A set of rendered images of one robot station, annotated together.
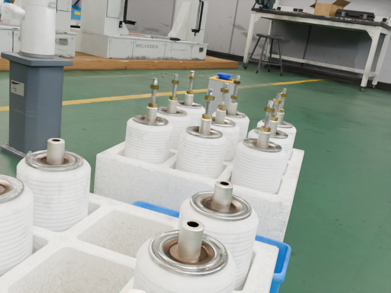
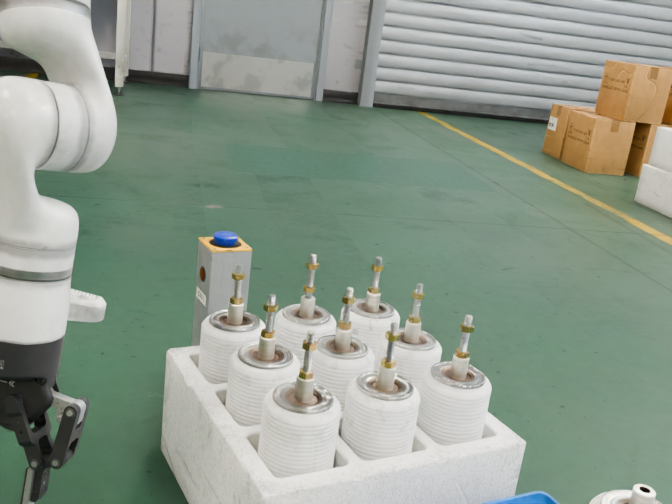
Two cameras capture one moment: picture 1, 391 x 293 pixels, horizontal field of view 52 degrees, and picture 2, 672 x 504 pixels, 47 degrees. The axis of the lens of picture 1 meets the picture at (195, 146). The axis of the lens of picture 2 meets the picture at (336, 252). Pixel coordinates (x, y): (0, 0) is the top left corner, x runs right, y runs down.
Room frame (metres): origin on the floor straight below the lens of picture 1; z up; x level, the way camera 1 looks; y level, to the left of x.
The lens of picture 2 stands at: (0.21, 0.70, 0.71)
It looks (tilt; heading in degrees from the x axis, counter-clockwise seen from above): 18 degrees down; 314
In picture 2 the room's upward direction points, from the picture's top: 7 degrees clockwise
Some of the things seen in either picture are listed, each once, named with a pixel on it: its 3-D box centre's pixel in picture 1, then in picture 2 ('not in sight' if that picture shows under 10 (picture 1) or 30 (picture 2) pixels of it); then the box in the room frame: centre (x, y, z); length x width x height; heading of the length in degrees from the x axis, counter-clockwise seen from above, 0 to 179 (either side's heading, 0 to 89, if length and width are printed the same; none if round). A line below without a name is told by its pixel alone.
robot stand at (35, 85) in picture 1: (36, 106); not in sight; (1.19, 0.50, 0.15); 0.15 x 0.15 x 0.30; 58
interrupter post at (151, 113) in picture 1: (151, 114); (304, 388); (0.81, 0.10, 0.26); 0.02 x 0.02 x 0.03
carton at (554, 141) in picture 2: not in sight; (577, 133); (2.53, -3.65, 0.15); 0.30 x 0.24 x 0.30; 57
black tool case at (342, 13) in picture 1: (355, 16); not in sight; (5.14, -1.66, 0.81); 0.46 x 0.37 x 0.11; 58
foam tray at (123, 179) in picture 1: (208, 187); (328, 445); (0.90, -0.05, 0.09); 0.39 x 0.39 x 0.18; 74
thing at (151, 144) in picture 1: (145, 161); (295, 462); (0.81, 0.10, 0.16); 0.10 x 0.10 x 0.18
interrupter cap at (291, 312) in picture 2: (231, 114); (306, 314); (1.01, -0.08, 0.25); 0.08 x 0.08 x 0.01
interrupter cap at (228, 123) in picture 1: (219, 122); (342, 347); (0.90, -0.05, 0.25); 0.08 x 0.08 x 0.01
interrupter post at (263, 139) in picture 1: (263, 139); (459, 367); (0.75, -0.13, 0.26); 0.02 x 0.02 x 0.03
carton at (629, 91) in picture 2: not in sight; (633, 91); (2.20, -3.57, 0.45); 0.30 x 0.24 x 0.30; 150
